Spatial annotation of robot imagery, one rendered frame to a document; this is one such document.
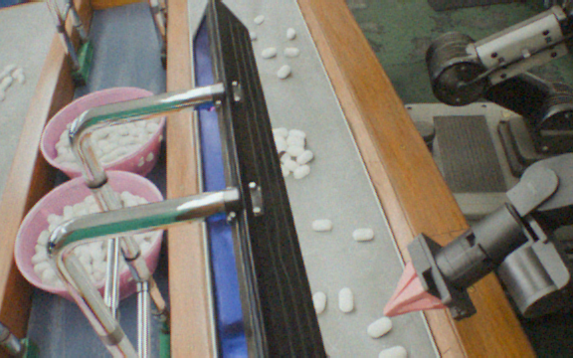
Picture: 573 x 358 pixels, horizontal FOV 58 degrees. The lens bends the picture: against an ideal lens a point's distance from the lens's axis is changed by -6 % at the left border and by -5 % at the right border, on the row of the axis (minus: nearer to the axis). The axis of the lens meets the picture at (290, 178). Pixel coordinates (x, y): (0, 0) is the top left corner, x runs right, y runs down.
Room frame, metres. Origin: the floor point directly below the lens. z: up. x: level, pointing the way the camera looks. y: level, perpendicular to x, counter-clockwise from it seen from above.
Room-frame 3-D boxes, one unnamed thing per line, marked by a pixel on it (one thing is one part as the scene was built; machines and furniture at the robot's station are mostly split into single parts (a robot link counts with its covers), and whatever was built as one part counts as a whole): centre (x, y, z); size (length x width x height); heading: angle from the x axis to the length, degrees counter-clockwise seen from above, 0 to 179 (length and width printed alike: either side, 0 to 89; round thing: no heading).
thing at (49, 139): (0.89, 0.37, 0.72); 0.27 x 0.27 x 0.10
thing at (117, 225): (0.37, 0.13, 0.90); 0.20 x 0.19 x 0.45; 5
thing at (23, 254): (0.61, 0.35, 0.72); 0.27 x 0.27 x 0.10
